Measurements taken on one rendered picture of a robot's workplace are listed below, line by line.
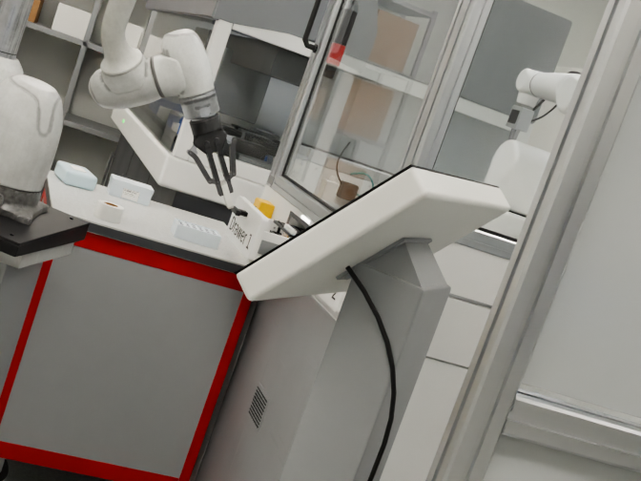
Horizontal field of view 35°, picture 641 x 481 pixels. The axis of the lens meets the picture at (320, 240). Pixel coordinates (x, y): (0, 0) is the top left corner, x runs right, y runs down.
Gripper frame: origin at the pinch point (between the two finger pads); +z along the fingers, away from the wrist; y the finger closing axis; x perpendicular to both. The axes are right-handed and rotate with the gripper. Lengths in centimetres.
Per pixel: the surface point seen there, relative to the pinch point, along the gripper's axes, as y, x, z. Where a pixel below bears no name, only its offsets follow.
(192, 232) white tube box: -9.2, 20.1, 11.9
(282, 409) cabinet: -6, -31, 46
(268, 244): 4.7, -12.8, 12.0
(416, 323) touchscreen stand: 9, -106, 3
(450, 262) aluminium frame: 34, -55, 16
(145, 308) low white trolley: -27.5, 11.2, 25.2
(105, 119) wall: -7, 419, 30
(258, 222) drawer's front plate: 3.8, -12.4, 6.1
